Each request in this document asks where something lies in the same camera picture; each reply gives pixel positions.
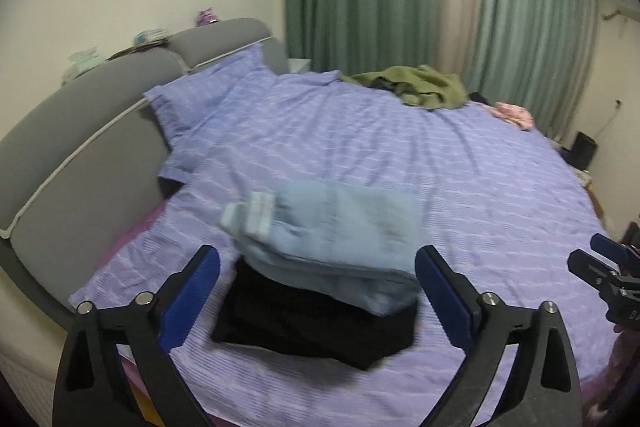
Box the purple striped duvet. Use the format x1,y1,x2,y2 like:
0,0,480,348
67,69,619,424

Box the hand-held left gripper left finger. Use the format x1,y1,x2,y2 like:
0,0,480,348
54,244,221,427

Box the green tissue packet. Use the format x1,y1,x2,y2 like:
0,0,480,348
62,49,104,80

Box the white tissue packet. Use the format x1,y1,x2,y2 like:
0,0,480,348
133,28,171,46

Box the olive green jacket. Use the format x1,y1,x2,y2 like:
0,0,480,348
340,64,469,110

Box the black floor heater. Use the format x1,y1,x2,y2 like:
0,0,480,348
572,130,599,169

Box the pink patterned garment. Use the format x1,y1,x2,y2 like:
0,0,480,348
492,102,535,130

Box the purple bed sheet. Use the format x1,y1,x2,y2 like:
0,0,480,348
70,199,621,427

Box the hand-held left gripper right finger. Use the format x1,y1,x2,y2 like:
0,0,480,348
414,245,584,427

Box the grey upholstered headboard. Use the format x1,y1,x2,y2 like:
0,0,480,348
0,18,290,305

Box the white air conditioner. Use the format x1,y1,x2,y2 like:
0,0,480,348
602,0,640,24

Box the stack of black folded clothes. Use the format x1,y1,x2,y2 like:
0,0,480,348
210,257,419,371

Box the light blue padded pants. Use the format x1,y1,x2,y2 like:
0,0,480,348
220,179,427,316

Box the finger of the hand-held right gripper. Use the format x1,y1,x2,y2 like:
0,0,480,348
567,249,622,296
590,234,630,266

